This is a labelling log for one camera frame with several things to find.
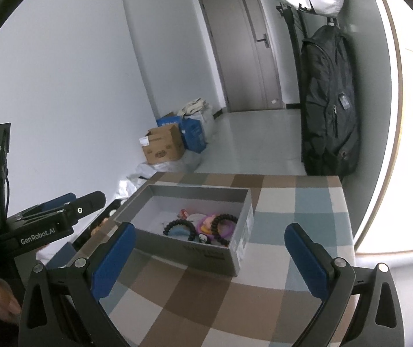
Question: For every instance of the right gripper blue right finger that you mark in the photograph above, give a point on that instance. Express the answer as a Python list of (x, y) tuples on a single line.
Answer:
[(326, 281)]

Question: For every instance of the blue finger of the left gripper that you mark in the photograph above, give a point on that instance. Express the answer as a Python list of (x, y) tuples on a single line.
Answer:
[(85, 205), (57, 202)]

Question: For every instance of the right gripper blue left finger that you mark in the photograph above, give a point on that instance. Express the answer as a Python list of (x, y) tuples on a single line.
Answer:
[(93, 280)]

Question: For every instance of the white pin badge back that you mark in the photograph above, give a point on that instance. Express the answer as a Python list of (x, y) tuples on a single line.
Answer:
[(195, 218)]

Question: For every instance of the pink pig figurine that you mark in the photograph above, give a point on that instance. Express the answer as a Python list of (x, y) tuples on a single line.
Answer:
[(206, 225)]

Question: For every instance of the clear red ring toy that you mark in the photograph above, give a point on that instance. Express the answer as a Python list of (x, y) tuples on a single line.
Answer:
[(183, 214)]

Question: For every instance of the dark blue jordan bag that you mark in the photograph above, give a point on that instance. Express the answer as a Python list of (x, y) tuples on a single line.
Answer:
[(56, 260)]

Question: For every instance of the checkered table cloth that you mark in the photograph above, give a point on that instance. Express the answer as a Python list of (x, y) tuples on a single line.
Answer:
[(156, 302)]

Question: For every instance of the grey cardboard box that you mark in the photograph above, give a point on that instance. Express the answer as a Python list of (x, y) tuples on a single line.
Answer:
[(159, 231)]

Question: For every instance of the brown cardboard box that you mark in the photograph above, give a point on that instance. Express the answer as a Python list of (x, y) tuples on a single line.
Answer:
[(162, 144)]

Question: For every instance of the white plastic bags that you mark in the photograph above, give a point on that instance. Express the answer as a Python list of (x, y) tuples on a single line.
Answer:
[(144, 171)]

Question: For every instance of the small penguin charm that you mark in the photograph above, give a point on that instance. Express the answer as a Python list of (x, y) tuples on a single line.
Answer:
[(204, 238)]

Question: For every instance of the blue paper bag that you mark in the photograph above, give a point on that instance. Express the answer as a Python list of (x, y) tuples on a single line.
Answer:
[(191, 131)]

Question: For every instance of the black backpack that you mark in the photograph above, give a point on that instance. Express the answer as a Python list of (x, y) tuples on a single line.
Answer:
[(329, 119)]

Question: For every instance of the beige tote bag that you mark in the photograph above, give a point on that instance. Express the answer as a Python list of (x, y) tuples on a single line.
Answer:
[(195, 106)]

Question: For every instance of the grey door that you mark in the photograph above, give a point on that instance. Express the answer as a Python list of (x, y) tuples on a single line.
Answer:
[(245, 59)]

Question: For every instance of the black coat rack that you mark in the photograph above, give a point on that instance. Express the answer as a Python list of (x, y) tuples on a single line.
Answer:
[(297, 33)]

